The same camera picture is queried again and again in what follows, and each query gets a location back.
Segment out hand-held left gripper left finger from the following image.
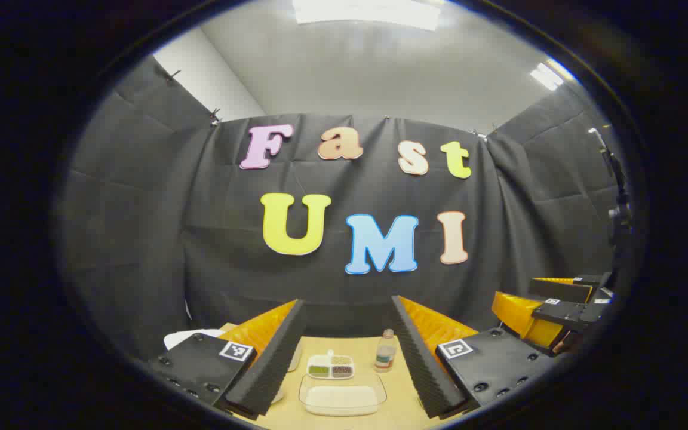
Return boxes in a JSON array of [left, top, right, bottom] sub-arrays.
[[147, 299, 308, 419]]

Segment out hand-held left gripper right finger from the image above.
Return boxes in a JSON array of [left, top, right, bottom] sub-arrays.
[[391, 294, 560, 419]]

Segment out white rice cooker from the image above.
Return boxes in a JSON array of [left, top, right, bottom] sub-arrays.
[[163, 328, 226, 351]]

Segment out clear plastic water bottle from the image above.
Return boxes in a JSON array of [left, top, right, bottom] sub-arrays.
[[373, 328, 398, 374]]

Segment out white divided grain dish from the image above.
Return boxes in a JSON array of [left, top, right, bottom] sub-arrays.
[[306, 350, 356, 381]]

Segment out small ceiling light panel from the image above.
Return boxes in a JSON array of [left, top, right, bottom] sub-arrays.
[[529, 58, 577, 92]]

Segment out large ceiling light panel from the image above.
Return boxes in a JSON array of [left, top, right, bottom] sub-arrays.
[[291, 0, 442, 32]]

